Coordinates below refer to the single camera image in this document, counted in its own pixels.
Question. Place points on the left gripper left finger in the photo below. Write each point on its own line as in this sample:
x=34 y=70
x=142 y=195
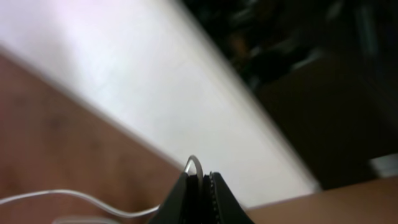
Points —
x=170 y=210

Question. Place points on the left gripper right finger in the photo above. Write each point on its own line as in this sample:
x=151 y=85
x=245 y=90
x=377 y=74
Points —
x=226 y=209

